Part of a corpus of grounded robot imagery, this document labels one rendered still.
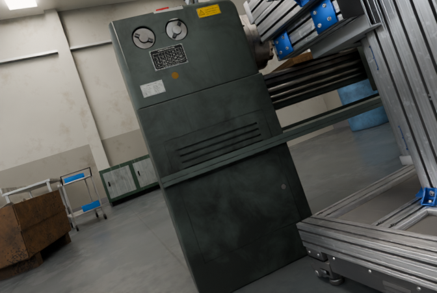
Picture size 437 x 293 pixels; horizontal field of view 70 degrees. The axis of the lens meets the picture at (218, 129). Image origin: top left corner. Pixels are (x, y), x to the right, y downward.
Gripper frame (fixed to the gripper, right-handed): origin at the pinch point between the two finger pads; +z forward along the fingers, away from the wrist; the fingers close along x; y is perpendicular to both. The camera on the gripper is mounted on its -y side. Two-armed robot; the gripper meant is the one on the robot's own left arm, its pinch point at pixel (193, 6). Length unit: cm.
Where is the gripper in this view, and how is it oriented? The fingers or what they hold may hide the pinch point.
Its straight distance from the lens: 167.2
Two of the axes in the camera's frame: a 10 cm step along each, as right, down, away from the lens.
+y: 2.3, -1.1, -9.7
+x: 9.2, -3.1, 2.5
